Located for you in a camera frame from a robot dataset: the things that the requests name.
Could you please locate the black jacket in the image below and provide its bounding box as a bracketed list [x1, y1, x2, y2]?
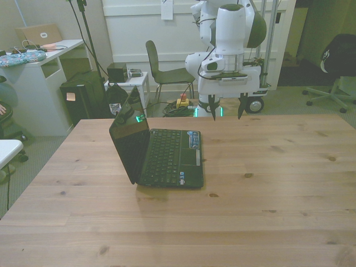
[319, 33, 356, 81]

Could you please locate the wheeled robot cart frame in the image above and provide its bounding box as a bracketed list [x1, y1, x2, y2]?
[243, 0, 281, 115]

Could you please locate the white round stool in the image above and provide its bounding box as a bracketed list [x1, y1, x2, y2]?
[0, 139, 24, 169]

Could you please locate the cardboard box with sticker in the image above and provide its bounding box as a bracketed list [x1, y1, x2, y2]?
[15, 23, 62, 47]

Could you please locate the yellow emergency stop button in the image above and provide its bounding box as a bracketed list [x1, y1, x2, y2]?
[177, 93, 190, 109]

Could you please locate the patterned round cushion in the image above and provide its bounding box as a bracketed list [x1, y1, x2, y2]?
[0, 51, 47, 69]

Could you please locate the white paper sheet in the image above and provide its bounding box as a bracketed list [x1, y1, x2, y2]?
[160, 0, 174, 21]

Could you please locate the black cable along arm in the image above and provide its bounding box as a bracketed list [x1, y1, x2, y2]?
[191, 11, 220, 81]

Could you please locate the dark plastic chair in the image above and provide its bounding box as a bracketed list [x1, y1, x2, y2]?
[145, 40, 196, 103]

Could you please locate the black tripod stand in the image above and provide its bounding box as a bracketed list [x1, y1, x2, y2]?
[66, 0, 110, 117]

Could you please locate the coiled black cable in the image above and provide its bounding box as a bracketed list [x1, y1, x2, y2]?
[162, 101, 195, 117]

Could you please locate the black laptop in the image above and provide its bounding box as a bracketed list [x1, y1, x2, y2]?
[108, 85, 205, 190]

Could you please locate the black box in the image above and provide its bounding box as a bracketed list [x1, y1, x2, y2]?
[107, 62, 128, 83]

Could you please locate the black bag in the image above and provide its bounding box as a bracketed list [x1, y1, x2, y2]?
[105, 82, 129, 116]

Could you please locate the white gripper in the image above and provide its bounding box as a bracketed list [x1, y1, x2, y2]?
[198, 65, 263, 122]

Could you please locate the small white side table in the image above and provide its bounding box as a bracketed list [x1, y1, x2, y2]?
[104, 71, 151, 117]

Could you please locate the black computer tower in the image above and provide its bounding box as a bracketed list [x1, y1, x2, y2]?
[60, 79, 108, 126]

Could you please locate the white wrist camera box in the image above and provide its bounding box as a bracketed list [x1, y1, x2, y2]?
[201, 55, 225, 72]

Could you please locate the white desk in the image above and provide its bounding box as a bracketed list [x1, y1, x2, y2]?
[0, 38, 92, 137]

